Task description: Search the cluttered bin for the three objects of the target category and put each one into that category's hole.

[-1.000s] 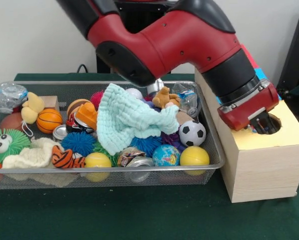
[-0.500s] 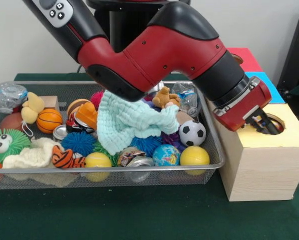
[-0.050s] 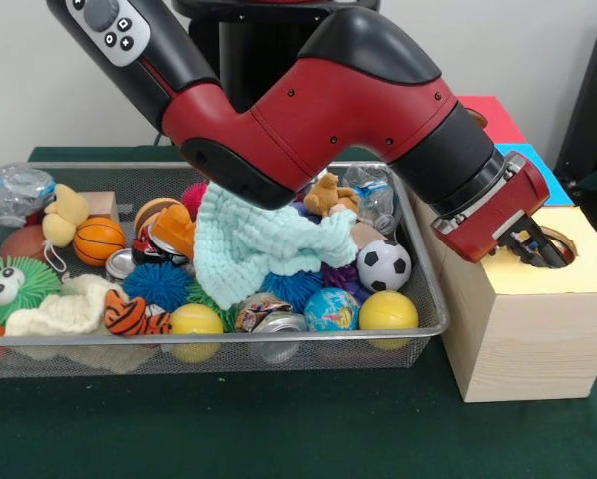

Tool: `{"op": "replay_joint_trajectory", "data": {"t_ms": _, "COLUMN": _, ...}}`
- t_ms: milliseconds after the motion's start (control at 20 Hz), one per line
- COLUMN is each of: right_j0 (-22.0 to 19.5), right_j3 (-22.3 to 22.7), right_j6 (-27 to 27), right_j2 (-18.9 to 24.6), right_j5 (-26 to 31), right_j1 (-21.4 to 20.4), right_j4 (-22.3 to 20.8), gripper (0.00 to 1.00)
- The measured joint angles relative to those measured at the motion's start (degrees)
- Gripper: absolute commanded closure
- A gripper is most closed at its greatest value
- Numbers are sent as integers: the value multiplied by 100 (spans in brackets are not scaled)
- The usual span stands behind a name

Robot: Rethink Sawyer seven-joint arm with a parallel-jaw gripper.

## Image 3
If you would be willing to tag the black and white soccer ball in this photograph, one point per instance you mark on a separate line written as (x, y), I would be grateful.
(384, 265)

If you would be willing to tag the green spiky ball with eyes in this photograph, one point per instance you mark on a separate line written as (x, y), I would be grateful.
(17, 289)

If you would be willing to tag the dark green table cloth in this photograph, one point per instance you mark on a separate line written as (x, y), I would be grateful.
(279, 429)

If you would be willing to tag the cream knitted cloth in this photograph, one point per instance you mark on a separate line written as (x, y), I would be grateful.
(64, 311)

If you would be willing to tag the wooden box with three holes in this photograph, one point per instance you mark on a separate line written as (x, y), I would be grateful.
(528, 339)

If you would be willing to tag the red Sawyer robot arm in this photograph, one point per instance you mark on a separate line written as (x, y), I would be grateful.
(308, 110)

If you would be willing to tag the small globe ball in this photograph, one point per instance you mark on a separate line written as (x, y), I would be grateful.
(332, 309)

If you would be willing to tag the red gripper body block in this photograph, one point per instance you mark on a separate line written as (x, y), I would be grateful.
(498, 215)

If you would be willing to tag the yellow ball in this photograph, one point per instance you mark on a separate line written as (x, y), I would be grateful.
(388, 310)
(197, 321)

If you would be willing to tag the clear mesh bin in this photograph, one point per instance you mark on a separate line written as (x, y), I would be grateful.
(109, 365)

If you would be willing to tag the brown plush teddy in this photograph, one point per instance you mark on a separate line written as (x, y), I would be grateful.
(330, 197)

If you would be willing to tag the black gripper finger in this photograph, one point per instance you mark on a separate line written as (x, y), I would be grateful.
(528, 251)
(553, 244)

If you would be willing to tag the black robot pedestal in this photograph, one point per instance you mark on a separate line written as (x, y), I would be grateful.
(244, 50)

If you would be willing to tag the blue spiky ball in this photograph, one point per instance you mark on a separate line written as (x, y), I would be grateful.
(291, 287)
(156, 286)

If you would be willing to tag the mint green cloth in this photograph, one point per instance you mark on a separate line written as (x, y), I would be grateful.
(254, 244)

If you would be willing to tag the orange bumpy toy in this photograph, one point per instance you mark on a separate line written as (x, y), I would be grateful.
(174, 230)

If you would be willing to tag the small orange basketball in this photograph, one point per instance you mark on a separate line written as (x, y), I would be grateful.
(98, 241)

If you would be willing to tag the orange tiger plush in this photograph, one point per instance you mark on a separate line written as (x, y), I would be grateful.
(129, 314)

